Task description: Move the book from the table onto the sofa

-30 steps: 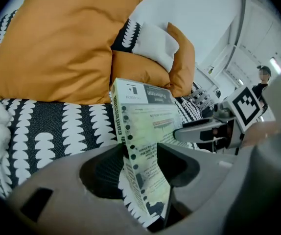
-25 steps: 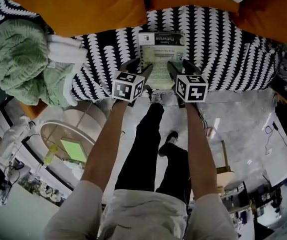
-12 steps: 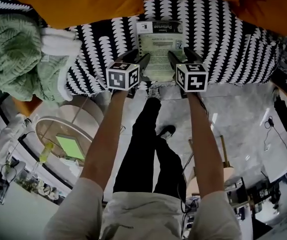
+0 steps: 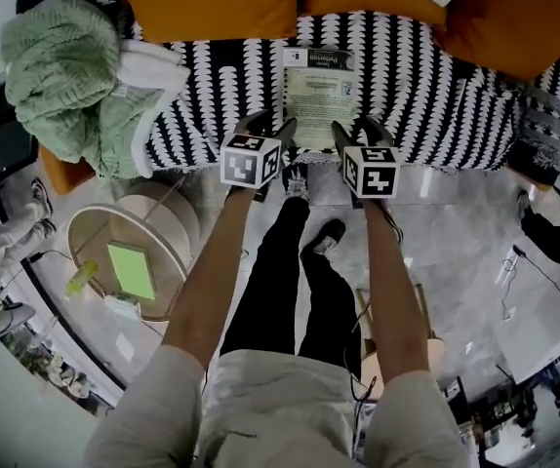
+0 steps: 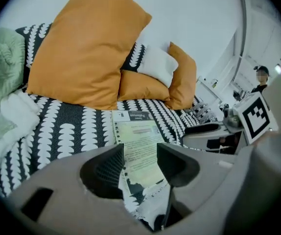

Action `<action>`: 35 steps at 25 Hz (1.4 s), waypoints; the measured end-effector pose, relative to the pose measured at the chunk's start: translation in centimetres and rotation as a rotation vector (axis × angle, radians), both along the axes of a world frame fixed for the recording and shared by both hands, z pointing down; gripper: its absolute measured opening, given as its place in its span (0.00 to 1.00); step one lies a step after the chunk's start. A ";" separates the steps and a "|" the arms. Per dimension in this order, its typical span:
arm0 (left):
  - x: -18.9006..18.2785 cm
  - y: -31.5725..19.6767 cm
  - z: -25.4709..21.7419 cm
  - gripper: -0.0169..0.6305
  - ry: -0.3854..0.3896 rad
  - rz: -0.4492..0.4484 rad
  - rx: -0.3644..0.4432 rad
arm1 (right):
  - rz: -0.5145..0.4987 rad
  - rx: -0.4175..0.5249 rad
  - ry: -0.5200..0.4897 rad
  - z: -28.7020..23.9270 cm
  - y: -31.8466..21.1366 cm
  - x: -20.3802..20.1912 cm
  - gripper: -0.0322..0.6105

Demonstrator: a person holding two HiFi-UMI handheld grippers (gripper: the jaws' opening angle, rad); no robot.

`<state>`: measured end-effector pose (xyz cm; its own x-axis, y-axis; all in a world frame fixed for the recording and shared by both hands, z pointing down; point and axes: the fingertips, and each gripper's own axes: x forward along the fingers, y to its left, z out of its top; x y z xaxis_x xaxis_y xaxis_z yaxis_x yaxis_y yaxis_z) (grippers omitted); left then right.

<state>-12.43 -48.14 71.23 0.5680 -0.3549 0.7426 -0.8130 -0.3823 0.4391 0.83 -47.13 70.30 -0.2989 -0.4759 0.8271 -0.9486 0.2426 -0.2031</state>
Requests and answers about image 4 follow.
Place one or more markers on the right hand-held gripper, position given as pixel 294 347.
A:
pixel 372 173

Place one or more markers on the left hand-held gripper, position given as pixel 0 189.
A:
pixel 248 161

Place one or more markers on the green-white magazine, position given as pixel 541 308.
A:
pixel 319 100

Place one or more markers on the orange sofa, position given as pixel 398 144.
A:
pixel 63 176

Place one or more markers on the person's right forearm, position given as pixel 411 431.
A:
pixel 394 290

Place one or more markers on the person's left forearm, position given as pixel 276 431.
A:
pixel 202 285

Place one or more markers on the wooden coffee table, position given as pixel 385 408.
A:
pixel 435 348

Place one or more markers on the person's left shoe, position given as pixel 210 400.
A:
pixel 297 183

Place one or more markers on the person's shoe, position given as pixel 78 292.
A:
pixel 297 183
pixel 326 237

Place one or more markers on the black white striped blanket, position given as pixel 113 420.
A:
pixel 431 105

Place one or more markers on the person's right shoe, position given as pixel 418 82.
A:
pixel 326 237

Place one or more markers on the round beige side table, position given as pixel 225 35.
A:
pixel 177 222

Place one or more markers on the white folded towel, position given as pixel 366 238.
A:
pixel 153 66

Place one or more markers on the large orange cushion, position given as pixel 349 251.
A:
pixel 202 3
pixel 514 22

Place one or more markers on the person's black trousers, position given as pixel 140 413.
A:
pixel 280 281

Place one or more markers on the dark fringed patterned cushion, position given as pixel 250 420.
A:
pixel 538 144

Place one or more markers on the bright green notebook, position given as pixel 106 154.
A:
pixel 131 271

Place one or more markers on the green knitted blanket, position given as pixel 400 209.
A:
pixel 55 66

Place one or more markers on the white wipes packet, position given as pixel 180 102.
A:
pixel 121 306

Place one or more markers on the yellow drink bottle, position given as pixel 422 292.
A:
pixel 81 278

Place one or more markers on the person's beige shirt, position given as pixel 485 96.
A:
pixel 280 407

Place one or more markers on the white cabinet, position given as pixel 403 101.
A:
pixel 543 354

